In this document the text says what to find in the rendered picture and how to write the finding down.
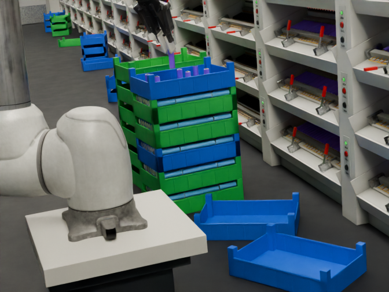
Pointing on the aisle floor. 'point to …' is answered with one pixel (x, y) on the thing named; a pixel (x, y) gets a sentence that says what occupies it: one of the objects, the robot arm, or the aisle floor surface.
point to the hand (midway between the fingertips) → (166, 42)
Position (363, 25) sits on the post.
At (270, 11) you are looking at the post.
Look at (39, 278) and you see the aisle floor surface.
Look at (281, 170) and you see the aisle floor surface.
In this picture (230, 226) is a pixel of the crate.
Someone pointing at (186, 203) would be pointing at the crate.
